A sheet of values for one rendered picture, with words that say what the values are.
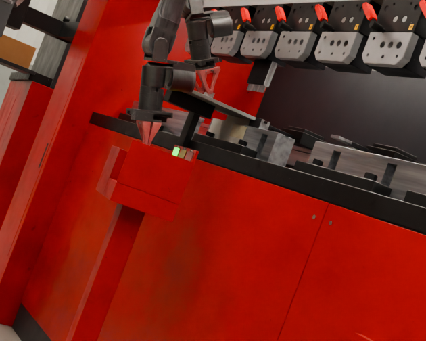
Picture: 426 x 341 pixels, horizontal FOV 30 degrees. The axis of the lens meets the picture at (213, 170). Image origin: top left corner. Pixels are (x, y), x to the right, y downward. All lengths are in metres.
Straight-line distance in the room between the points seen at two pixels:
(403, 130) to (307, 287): 1.05
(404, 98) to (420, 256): 1.26
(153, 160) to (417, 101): 1.04
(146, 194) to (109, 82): 1.27
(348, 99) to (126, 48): 0.88
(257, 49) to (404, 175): 0.81
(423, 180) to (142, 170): 0.64
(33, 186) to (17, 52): 1.41
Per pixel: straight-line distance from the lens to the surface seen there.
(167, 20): 1.88
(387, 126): 2.65
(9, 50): 4.35
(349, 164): 1.86
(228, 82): 3.30
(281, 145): 2.15
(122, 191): 1.85
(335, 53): 2.04
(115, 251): 1.94
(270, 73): 2.34
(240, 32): 2.52
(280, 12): 2.28
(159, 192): 1.87
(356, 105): 2.81
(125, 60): 3.10
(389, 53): 1.88
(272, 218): 1.81
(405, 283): 1.45
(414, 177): 1.69
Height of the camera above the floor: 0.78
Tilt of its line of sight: 1 degrees up
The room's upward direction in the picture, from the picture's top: 21 degrees clockwise
